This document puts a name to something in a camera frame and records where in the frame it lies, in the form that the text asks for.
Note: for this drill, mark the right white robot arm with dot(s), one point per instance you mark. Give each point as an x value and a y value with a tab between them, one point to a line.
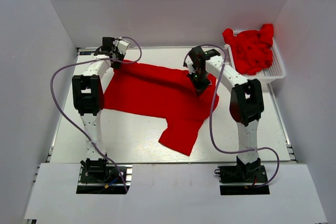
246	106

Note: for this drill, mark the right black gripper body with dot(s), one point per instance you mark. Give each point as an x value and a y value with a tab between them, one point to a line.
200	77

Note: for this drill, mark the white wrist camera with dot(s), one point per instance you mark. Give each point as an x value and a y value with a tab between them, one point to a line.
122	46
190	66

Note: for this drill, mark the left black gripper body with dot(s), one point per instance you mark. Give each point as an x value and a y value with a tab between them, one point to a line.
118	57

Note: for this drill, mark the red t shirt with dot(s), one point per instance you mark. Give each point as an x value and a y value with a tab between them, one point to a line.
161	92

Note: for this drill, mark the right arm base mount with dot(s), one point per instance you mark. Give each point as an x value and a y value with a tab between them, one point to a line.
233	182

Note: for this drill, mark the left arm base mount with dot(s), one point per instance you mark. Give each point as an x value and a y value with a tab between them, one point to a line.
99	177

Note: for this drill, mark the red shirt pile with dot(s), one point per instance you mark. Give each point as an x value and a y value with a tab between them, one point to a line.
251	49

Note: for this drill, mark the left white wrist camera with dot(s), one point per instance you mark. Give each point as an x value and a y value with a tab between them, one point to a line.
122	46

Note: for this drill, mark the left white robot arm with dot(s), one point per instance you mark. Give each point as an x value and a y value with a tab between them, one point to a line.
88	100

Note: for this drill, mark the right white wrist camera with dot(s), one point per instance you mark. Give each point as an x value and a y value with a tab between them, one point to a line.
190	66

